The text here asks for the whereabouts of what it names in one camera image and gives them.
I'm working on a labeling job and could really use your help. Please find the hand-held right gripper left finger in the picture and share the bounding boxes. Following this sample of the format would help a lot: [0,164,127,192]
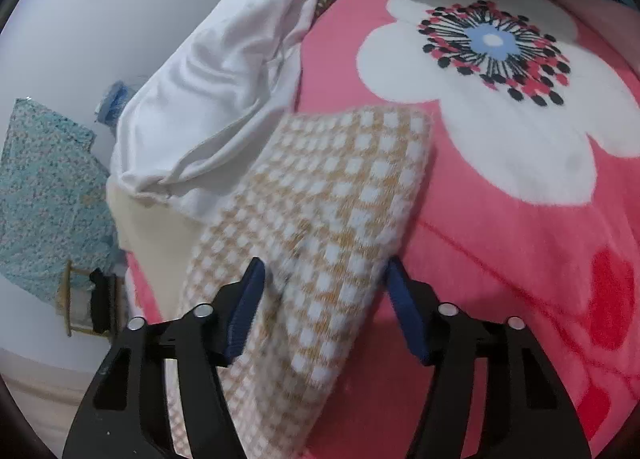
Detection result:
[62,256,266,459]

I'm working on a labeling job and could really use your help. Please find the pink floral blanket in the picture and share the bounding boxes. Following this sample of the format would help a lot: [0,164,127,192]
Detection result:
[125,0,640,459]

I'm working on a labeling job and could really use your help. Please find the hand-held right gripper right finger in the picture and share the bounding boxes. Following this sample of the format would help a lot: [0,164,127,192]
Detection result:
[385,256,593,459]

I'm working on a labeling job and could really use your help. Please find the white garment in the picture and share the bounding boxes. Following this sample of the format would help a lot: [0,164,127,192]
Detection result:
[110,0,326,220]

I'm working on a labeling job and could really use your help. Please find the beige white checked sweater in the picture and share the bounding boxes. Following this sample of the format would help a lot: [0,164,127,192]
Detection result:
[165,106,436,459]

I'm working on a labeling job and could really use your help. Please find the wooden chair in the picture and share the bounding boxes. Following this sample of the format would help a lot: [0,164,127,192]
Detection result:
[55,259,126,340]

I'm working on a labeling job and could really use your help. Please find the black bag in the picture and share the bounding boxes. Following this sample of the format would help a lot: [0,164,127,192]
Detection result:
[89,268,118,335]

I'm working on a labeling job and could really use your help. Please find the blue water jug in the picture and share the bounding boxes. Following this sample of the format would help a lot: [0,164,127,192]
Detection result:
[95,80,133,127]

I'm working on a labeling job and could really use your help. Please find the teal floral hanging cloth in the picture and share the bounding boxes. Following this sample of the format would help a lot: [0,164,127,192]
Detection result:
[0,98,126,302]

